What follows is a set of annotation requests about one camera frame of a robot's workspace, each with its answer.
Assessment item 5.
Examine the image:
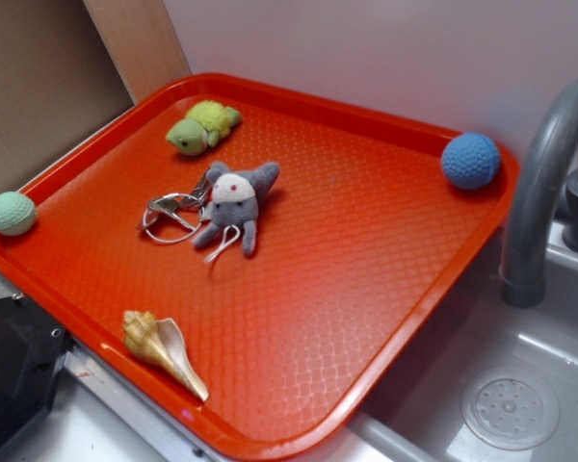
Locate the beige conch seashell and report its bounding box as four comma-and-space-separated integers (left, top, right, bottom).
122, 310, 209, 402

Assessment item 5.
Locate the grey plush keychain toy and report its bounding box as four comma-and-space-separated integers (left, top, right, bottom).
193, 161, 280, 257

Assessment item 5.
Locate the round sink drain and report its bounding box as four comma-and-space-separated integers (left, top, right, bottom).
460, 368, 560, 451

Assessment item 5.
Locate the light green ball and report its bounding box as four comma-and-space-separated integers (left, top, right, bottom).
0, 192, 37, 237

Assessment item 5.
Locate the light wooden board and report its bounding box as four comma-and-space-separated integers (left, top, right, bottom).
84, 0, 192, 104

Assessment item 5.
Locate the grey toy sink basin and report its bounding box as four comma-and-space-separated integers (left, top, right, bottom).
349, 224, 578, 461

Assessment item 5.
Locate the silver metal key clasp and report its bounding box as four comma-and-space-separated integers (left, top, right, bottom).
136, 173, 212, 244

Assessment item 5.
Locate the brown cardboard panel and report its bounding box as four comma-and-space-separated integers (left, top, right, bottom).
0, 1, 132, 193

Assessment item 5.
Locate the green plush turtle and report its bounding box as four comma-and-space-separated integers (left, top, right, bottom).
166, 100, 242, 157

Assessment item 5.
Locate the orange plastic tray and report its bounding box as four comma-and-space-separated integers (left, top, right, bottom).
0, 74, 519, 461

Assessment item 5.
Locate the grey sink faucet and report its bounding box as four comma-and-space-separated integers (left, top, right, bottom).
500, 80, 578, 308

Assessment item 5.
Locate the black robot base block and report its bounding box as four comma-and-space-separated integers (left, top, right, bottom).
0, 294, 70, 455

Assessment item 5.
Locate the blue textured ball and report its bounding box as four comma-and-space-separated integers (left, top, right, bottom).
440, 133, 501, 191

